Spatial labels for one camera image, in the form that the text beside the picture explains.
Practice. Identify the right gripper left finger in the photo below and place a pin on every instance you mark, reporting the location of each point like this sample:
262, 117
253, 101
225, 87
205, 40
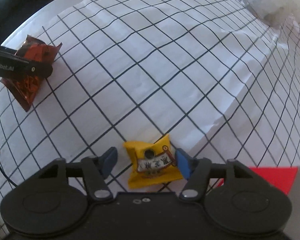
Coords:
95, 171

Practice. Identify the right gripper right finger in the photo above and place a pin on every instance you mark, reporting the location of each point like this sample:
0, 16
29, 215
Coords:
197, 174

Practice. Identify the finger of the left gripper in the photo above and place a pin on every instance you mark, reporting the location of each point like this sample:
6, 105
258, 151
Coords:
39, 69

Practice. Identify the orange brown foil snack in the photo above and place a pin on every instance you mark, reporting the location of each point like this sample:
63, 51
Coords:
24, 87

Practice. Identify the yellow snack packet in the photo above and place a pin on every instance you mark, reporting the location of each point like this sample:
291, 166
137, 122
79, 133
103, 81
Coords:
152, 164

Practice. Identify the red cardboard box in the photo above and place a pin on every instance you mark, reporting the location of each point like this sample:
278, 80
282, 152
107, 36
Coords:
280, 177

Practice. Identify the white black checkered tablecloth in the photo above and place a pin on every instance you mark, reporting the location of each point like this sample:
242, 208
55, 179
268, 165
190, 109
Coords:
216, 79

